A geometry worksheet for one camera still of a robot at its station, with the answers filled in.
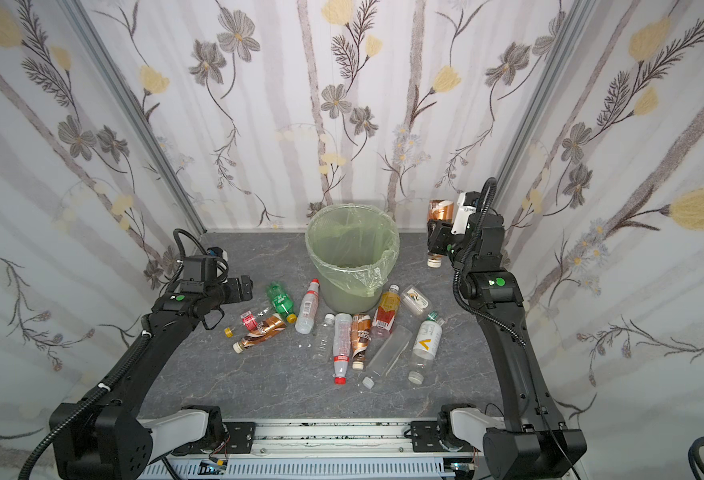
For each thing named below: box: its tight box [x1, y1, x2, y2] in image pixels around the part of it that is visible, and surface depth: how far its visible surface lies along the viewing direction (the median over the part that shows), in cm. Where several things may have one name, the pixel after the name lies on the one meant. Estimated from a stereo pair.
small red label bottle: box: [240, 310, 258, 332], surface depth 92 cm
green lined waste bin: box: [305, 203, 400, 315], surface depth 90 cm
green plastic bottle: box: [266, 281, 297, 324], surface depth 96 cm
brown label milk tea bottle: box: [351, 313, 372, 371], surface depth 89 cm
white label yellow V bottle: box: [408, 311, 443, 385], surface depth 87 cm
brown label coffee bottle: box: [232, 313, 287, 354], surface depth 90 cm
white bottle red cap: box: [295, 278, 320, 335], surface depth 94 cm
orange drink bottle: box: [371, 284, 401, 338], surface depth 92 cm
